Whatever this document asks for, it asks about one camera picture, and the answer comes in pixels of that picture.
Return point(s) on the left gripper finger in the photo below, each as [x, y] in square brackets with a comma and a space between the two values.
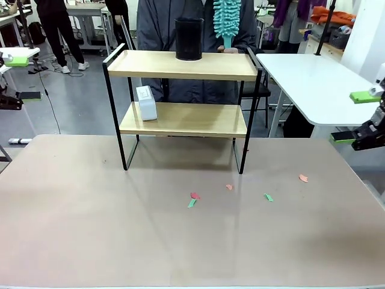
[18, 61]
[30, 96]

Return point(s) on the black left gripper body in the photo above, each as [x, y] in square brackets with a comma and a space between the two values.
[9, 102]

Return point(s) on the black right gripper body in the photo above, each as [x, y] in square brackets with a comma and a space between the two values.
[370, 132]

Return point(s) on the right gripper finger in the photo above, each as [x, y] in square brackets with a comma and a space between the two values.
[343, 137]
[361, 97]

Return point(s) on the white rectangular box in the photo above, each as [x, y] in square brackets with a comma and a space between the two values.
[149, 111]

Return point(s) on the teal microfiber duster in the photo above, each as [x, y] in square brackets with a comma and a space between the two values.
[225, 18]

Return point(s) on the black mesh pen holder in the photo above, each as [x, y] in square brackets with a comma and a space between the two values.
[189, 39]

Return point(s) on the person left hand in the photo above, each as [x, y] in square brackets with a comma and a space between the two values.
[231, 51]

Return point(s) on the small white table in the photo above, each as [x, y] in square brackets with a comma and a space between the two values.
[30, 51]

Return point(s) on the black backpack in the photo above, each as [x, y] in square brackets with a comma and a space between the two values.
[36, 33]

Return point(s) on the white power strip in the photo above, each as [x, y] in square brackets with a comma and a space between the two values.
[19, 141]

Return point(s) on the person in black clothes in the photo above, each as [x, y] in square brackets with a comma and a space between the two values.
[118, 15]
[57, 30]

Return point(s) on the large white side table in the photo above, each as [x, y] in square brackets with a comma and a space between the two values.
[309, 87]

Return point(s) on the grey storage basket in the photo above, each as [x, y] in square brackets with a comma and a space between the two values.
[338, 39]

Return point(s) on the wooden desk with drawers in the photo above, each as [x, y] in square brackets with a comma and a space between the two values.
[314, 45]

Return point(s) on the black stand pole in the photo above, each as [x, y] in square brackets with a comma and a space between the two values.
[326, 27]

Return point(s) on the grey background workbench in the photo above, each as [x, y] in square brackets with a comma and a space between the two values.
[87, 9]

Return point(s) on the orange cloth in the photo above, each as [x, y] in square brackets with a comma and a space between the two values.
[331, 15]

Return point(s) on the green paper scrap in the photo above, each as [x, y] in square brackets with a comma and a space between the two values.
[268, 197]
[191, 204]

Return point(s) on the black folding chair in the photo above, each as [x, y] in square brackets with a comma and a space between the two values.
[258, 90]

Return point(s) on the person in purple jacket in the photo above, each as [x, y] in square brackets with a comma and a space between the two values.
[303, 9]

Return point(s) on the person in grey jacket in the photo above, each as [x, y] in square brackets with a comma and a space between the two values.
[156, 24]

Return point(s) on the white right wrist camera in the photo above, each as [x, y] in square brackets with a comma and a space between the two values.
[375, 90]

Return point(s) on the two-tier wooden shelf black frame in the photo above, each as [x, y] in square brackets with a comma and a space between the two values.
[180, 75]

